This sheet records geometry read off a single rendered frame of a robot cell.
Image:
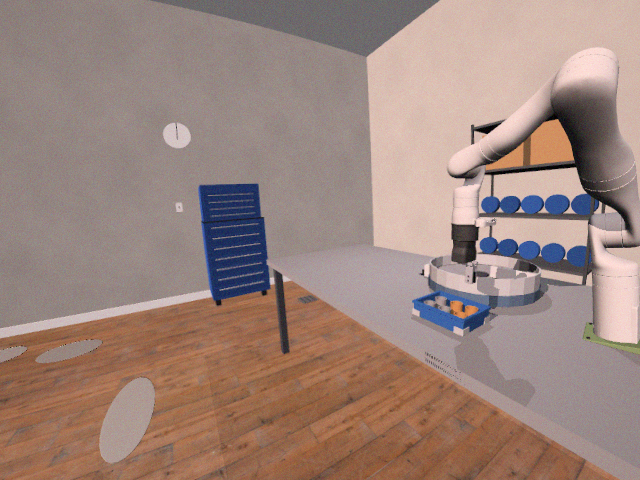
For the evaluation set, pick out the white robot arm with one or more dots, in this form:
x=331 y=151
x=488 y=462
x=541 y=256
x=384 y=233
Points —
x=583 y=97

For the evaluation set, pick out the blue crate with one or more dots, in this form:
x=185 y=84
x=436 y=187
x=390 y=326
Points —
x=451 y=322

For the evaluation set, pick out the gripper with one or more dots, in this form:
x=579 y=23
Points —
x=464 y=236

